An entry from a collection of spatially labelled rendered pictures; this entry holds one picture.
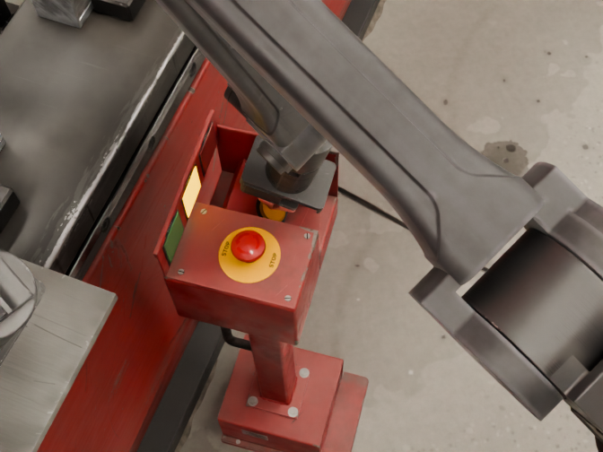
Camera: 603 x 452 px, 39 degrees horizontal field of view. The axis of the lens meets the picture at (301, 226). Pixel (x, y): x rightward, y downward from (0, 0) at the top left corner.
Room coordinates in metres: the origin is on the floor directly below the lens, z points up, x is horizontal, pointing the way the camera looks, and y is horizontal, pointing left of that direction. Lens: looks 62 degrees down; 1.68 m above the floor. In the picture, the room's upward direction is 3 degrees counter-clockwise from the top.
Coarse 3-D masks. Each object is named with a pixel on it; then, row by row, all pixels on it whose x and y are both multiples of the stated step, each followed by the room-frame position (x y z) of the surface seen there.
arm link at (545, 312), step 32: (512, 256) 0.20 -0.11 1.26; (544, 256) 0.19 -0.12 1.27; (480, 288) 0.18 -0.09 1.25; (512, 288) 0.18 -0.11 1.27; (544, 288) 0.17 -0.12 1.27; (576, 288) 0.17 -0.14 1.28; (512, 320) 0.16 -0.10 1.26; (544, 320) 0.16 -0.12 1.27; (576, 320) 0.16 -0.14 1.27; (544, 352) 0.14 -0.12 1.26; (576, 352) 0.14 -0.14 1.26; (576, 384) 0.13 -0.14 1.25
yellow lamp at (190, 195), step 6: (192, 174) 0.52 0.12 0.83; (192, 180) 0.52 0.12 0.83; (198, 180) 0.53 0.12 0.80; (192, 186) 0.52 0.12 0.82; (198, 186) 0.53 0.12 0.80; (186, 192) 0.50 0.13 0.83; (192, 192) 0.51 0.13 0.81; (186, 198) 0.50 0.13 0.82; (192, 198) 0.51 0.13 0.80; (186, 204) 0.49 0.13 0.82; (192, 204) 0.51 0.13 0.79; (186, 210) 0.49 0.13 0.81
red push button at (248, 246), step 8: (240, 232) 0.46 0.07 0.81; (248, 232) 0.46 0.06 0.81; (256, 232) 0.46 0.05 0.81; (232, 240) 0.45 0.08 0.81; (240, 240) 0.45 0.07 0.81; (248, 240) 0.45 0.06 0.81; (256, 240) 0.45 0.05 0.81; (264, 240) 0.45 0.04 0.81; (232, 248) 0.44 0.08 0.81; (240, 248) 0.44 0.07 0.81; (248, 248) 0.44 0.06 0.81; (256, 248) 0.44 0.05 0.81; (264, 248) 0.44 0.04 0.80; (240, 256) 0.43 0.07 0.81; (248, 256) 0.43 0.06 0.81; (256, 256) 0.43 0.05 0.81
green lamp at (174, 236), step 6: (174, 222) 0.46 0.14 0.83; (180, 222) 0.47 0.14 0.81; (174, 228) 0.46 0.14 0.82; (180, 228) 0.47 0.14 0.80; (168, 234) 0.45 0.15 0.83; (174, 234) 0.46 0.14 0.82; (180, 234) 0.47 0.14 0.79; (168, 240) 0.44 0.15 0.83; (174, 240) 0.45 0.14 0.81; (168, 246) 0.44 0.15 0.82; (174, 246) 0.45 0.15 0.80; (168, 252) 0.44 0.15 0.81; (174, 252) 0.45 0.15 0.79
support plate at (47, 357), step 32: (64, 288) 0.31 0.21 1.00; (96, 288) 0.31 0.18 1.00; (32, 320) 0.28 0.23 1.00; (64, 320) 0.28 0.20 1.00; (96, 320) 0.28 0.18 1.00; (32, 352) 0.25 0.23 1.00; (64, 352) 0.25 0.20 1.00; (0, 384) 0.23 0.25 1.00; (32, 384) 0.23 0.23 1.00; (64, 384) 0.23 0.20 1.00; (0, 416) 0.20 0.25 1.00; (32, 416) 0.20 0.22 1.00; (0, 448) 0.18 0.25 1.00; (32, 448) 0.17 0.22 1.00
